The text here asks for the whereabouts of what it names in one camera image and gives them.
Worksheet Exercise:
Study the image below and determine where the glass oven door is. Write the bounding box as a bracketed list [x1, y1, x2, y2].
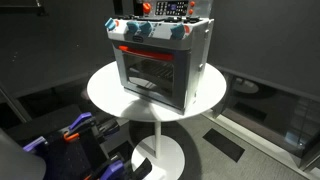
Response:
[113, 41, 191, 111]

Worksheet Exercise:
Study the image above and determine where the purple clamp with orange trigger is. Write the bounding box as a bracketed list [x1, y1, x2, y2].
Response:
[63, 112, 98, 143]

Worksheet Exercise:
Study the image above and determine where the grey rounded housing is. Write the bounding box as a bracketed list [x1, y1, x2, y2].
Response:
[0, 129, 47, 180]

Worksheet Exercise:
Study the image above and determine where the teal stove knob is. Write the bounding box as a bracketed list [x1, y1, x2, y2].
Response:
[170, 23, 186, 40]
[139, 21, 153, 36]
[126, 20, 140, 34]
[104, 18, 117, 32]

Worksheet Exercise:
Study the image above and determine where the orange oven door handle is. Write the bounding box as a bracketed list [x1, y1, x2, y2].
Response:
[118, 45, 175, 62]

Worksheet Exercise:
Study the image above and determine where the orange panel dial knob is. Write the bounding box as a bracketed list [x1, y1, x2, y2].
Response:
[142, 2, 152, 14]

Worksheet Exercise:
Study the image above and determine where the glass partition panel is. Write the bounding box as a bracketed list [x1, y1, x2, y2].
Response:
[213, 66, 320, 171]

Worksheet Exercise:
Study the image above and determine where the grey toy stove oven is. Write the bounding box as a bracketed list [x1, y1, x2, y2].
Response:
[105, 0, 215, 116]

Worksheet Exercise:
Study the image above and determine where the white round pedestal table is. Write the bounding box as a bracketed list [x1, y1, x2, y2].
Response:
[86, 60, 228, 180]

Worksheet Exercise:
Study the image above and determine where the black perforated board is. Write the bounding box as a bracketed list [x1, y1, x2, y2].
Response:
[43, 126, 108, 180]

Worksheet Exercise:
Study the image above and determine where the black burner grate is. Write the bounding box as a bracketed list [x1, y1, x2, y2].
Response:
[164, 15, 201, 25]
[114, 14, 158, 23]

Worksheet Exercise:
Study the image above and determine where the black keypad panel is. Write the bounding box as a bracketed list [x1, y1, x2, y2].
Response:
[155, 0, 189, 17]

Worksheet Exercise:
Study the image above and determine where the purple and black clamp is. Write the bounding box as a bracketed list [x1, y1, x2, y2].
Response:
[96, 158, 153, 180]

